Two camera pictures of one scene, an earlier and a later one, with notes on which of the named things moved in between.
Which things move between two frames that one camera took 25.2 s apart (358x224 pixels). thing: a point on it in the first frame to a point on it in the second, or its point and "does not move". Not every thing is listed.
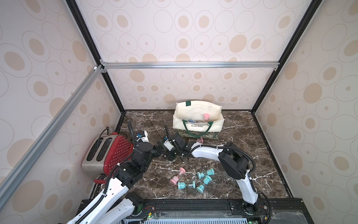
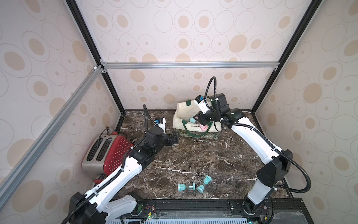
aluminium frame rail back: (233, 65) does not move
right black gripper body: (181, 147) to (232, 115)
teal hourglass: (200, 188) does not move
